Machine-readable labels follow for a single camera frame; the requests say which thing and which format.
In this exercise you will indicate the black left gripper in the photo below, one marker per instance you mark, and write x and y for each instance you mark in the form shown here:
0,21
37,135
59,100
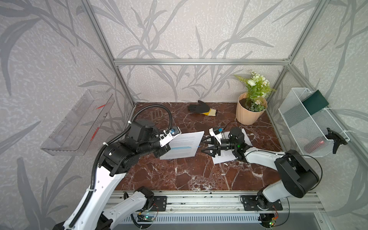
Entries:
158,152

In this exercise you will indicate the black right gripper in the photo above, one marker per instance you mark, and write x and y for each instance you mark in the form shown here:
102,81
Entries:
216,149

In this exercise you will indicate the plain printed paper document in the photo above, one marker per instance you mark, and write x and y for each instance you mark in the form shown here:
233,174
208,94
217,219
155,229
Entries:
227,155

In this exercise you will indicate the document with blue highlight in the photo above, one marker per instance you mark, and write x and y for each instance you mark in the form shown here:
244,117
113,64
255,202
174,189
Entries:
184,146

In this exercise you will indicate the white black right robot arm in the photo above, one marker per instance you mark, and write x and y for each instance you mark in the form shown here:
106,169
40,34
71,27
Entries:
297,177

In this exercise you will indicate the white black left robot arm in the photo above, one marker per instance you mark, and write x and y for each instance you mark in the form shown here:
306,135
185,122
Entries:
111,166

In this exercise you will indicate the black yellow work glove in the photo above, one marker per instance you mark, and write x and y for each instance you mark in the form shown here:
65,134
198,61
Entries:
202,108

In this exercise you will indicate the terracotta pot with plant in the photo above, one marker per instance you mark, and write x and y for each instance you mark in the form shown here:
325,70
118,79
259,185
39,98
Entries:
252,104

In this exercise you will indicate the left circuit board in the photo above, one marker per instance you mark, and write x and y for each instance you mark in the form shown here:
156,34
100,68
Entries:
145,217

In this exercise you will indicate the circuit board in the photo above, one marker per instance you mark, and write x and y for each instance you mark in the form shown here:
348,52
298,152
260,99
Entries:
267,220
145,217

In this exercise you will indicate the red object in basket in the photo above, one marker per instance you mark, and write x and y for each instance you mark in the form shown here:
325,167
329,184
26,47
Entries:
316,145

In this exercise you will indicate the right circuit board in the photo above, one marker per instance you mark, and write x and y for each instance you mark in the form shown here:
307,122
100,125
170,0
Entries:
267,220

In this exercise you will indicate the black clamp on basket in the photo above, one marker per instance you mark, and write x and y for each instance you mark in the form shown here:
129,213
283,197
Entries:
337,139

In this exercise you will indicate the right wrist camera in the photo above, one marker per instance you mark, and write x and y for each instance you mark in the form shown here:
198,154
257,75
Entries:
217,133

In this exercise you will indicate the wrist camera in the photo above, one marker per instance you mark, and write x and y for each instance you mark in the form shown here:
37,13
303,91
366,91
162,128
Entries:
217,133
168,136

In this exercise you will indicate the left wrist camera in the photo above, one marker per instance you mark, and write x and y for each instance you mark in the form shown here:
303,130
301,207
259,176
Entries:
168,136

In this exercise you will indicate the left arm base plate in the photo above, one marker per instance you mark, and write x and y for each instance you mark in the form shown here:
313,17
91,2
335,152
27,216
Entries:
156,204

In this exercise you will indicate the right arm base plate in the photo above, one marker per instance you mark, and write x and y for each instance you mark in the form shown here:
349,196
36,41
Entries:
253,202

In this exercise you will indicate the clear acrylic wall shelf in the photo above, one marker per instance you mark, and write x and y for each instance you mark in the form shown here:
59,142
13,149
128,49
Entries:
77,130

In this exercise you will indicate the white wire mesh basket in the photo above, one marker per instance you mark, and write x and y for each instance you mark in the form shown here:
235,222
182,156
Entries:
305,127

